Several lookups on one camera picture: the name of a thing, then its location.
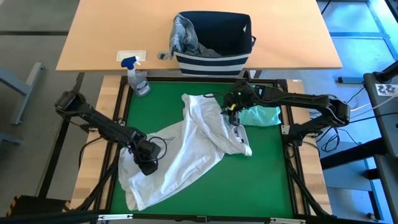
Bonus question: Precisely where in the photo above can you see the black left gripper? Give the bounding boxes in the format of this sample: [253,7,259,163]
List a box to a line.
[132,136,162,177]

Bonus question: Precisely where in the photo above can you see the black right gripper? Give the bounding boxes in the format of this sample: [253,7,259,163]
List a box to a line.
[222,81,259,127]

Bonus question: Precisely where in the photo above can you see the teal shorts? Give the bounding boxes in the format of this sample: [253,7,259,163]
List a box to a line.
[238,85,282,128]

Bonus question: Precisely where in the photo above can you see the white patterned collared shirt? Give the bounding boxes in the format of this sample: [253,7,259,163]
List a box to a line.
[118,93,253,212]

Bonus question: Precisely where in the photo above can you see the navy white-striped laundry basket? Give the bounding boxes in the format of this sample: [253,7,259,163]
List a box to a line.
[169,11,256,77]

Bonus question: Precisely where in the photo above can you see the green table mat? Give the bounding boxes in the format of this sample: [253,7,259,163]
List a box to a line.
[110,81,295,218]

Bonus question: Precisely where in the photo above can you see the clear spray bottle blue trigger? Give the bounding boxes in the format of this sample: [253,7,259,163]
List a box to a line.
[120,55,150,98]

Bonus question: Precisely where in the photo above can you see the black desk foot bar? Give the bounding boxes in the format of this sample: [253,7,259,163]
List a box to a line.
[37,72,85,198]

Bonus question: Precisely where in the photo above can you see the grey striped garment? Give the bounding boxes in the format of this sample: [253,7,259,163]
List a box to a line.
[169,14,223,60]

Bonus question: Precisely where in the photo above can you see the white desk outlet plate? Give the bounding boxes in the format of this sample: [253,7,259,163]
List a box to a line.
[116,50,147,62]

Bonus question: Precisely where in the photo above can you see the black case with hazard stripes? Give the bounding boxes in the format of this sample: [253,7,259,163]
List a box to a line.
[6,194,72,218]

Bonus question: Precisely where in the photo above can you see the black cart base beam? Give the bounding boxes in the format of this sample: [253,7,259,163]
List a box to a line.
[320,136,388,170]

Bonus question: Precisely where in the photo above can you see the grey desk foot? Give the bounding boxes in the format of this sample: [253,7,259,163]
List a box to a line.
[338,76,365,85]

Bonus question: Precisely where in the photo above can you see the grey metal furniture leg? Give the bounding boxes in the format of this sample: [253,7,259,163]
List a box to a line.
[0,132,24,146]
[0,62,47,126]

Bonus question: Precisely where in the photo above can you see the light wooden desk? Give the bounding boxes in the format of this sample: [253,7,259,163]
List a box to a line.
[55,0,343,73]

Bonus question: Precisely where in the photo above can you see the white fiducial marker sticker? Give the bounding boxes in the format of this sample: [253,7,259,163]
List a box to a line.
[375,83,398,96]

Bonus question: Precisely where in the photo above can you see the grey black equipment cart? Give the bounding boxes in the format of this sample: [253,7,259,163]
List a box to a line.
[363,60,398,224]

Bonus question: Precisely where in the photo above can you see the black aluminium table frame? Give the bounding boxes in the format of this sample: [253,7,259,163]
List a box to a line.
[93,75,333,223]

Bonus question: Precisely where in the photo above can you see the black cable sleeve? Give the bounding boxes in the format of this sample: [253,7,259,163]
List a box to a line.
[284,144,332,218]
[74,146,122,212]

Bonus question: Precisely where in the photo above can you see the silver metal bracket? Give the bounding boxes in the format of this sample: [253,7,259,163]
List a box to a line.
[98,213,134,222]
[269,217,307,224]

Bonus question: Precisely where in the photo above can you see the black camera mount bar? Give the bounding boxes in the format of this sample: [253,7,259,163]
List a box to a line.
[0,210,108,224]

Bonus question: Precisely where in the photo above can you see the white floor cable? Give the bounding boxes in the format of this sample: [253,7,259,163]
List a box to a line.
[349,93,398,112]

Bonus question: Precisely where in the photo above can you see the black floor cable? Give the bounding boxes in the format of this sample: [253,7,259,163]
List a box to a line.
[349,111,398,125]

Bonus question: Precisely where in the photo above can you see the black cylindrical post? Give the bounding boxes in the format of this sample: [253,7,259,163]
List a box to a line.
[373,60,398,83]

